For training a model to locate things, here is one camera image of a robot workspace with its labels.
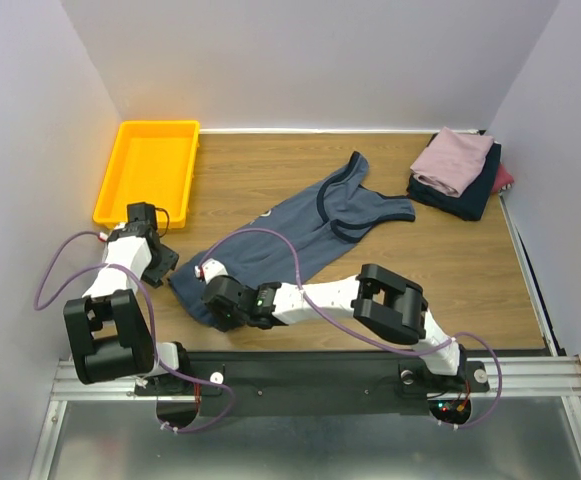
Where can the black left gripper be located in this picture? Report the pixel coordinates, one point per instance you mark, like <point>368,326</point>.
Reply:
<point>170,260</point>

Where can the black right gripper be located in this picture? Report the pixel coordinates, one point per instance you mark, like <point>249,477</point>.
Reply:
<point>215,304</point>

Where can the blue-grey tank top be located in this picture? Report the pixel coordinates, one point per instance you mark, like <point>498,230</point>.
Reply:
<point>322,222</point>

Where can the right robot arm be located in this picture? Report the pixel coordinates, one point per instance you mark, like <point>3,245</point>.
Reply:
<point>389,305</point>

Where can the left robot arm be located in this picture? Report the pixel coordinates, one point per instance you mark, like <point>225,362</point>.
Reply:
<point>107,333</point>

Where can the pink folded tank top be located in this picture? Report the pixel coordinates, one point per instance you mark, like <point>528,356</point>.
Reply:
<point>452,161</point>

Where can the maroon folded tank top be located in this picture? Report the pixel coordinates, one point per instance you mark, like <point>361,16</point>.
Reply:
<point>503,180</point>

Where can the yellow plastic tray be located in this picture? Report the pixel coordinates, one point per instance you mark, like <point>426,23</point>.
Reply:
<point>151,161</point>

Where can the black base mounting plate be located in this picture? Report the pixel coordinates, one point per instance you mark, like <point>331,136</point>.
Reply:
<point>314,383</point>

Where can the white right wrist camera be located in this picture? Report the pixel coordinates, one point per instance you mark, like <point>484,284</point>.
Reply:
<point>209,269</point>

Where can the aluminium frame rail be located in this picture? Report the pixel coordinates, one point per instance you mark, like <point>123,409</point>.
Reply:
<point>525,377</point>

